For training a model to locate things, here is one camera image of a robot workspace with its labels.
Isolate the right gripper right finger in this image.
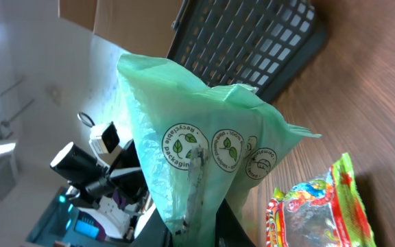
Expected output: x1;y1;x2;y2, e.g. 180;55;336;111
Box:
215;200;255;247

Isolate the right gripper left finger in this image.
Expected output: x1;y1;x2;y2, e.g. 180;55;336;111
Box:
130;209;173;247

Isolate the teal tissue pack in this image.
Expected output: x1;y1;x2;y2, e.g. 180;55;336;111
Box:
117;54;311;246

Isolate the Haribo gummy candy bag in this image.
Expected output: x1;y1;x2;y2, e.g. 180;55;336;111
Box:
265;153;376;247

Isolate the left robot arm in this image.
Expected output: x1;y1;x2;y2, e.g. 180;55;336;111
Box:
50;140;148;209

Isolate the grey plastic mesh basket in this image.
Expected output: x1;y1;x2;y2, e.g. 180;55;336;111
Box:
167;0;327;102

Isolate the brown cardboard box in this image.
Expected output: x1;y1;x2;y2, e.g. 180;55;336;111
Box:
58;0;183;57

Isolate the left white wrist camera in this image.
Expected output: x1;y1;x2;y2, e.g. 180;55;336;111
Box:
88;121;121;166

